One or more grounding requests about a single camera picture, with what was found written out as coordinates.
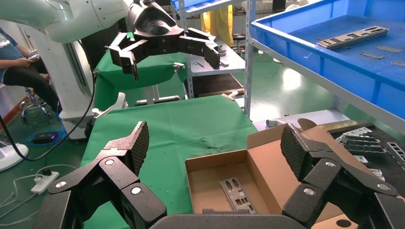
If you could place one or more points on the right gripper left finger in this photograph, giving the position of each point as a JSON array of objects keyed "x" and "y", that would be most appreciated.
[{"x": 120, "y": 177}]

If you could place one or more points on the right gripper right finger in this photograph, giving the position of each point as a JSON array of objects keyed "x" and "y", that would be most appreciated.
[{"x": 329, "y": 183}]

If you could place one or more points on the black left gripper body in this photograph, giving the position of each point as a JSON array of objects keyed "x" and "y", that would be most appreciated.
[{"x": 155, "y": 28}]

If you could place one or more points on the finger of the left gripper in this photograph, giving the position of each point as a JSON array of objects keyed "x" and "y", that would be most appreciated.
[
  {"x": 205, "y": 47},
  {"x": 126, "y": 57}
]

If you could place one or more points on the metal io shield plate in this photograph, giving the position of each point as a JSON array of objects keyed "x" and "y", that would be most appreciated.
[
  {"x": 232, "y": 196},
  {"x": 367, "y": 35}
]

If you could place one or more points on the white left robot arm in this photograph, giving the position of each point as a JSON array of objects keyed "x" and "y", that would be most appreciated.
[{"x": 79, "y": 15}]

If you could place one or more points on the blue plastic tray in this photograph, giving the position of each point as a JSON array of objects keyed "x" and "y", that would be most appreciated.
[
  {"x": 196, "y": 4},
  {"x": 348, "y": 72}
]

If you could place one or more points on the brown cardboard box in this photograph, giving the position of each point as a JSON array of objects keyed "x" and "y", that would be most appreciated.
[{"x": 269, "y": 164}]

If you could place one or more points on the black box with purple light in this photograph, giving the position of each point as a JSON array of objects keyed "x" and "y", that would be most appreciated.
[{"x": 44, "y": 138}]

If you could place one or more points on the white background shelf rack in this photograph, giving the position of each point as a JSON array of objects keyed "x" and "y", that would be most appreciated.
[{"x": 218, "y": 63}]

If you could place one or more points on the yellow hanging garment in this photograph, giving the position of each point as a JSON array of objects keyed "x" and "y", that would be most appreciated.
[{"x": 221, "y": 25}]

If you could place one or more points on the green table cloth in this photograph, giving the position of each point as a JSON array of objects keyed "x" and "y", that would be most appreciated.
[
  {"x": 152, "y": 72},
  {"x": 189, "y": 126}
]

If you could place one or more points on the black round stool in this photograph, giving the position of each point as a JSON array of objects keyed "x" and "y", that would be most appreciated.
[{"x": 239, "y": 37}]

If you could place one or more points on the black mat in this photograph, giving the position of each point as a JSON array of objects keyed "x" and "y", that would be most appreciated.
[{"x": 215, "y": 83}]

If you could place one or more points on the perforated steel shelf upright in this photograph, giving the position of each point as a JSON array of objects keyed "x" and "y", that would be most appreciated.
[{"x": 249, "y": 63}]

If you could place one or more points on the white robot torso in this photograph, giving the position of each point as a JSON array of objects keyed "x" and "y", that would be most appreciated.
[{"x": 63, "y": 79}]

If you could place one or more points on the white power strip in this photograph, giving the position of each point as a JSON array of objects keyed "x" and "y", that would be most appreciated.
[{"x": 44, "y": 183}]

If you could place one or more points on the white pipe fitting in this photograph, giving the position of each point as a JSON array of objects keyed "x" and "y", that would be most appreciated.
[{"x": 277, "y": 123}]

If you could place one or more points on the white metal shelf board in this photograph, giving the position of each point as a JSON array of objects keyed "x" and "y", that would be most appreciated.
[{"x": 348, "y": 94}]

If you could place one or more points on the smartphone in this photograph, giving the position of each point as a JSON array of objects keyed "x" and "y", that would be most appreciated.
[{"x": 34, "y": 57}]

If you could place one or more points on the seated person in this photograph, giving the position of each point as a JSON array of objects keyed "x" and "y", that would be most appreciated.
[{"x": 25, "y": 82}]

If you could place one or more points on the metal stool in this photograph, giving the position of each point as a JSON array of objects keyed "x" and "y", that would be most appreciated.
[{"x": 31, "y": 102}]

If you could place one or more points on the white round stand base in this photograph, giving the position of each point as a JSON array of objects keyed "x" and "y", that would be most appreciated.
[{"x": 11, "y": 156}]

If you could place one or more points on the grey tape strip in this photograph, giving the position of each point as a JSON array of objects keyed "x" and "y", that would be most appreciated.
[
  {"x": 371, "y": 55},
  {"x": 389, "y": 49},
  {"x": 398, "y": 64}
]

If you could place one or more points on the small metal bracket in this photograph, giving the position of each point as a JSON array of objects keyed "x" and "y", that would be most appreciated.
[
  {"x": 378, "y": 173},
  {"x": 359, "y": 131},
  {"x": 360, "y": 159}
]

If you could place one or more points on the white table frame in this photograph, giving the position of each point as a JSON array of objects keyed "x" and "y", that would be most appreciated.
[{"x": 150, "y": 94}]

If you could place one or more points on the slotted metal bracket pile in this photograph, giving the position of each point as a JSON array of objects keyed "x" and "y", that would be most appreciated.
[{"x": 360, "y": 147}]

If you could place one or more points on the ridged metal bracket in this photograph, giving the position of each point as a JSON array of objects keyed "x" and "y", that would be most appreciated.
[{"x": 395, "y": 151}]

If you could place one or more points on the black tray with wooden frame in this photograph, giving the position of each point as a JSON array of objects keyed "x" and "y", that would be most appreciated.
[{"x": 392, "y": 136}]

